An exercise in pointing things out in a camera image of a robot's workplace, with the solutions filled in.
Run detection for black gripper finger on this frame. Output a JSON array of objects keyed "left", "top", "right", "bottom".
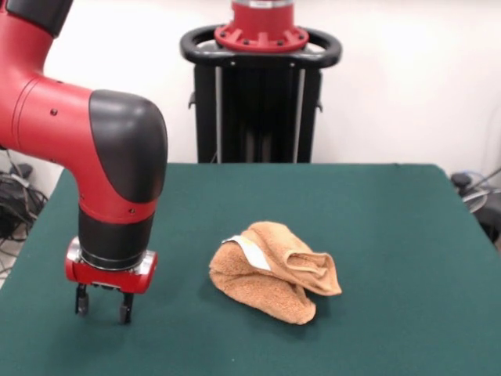
[
  {"left": 74, "top": 284, "right": 91, "bottom": 316},
  {"left": 117, "top": 291, "right": 135, "bottom": 326}
]

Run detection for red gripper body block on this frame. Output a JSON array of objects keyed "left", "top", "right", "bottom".
[{"left": 63, "top": 252, "right": 159, "bottom": 296}]

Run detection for orange-brown terry towel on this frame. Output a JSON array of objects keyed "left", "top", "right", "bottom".
[{"left": 208, "top": 221, "right": 343, "bottom": 325}]

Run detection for dark green table cloth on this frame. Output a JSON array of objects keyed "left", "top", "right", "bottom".
[{"left": 0, "top": 163, "right": 501, "bottom": 376}]

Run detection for black cable tangle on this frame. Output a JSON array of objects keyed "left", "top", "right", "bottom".
[{"left": 0, "top": 150, "right": 49, "bottom": 275}]

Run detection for black robot pedestal with handle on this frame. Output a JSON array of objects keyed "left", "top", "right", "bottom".
[{"left": 180, "top": 25, "right": 344, "bottom": 164}]

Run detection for blue grey cables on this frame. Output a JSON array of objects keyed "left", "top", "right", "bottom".
[{"left": 457, "top": 166, "right": 501, "bottom": 193}]

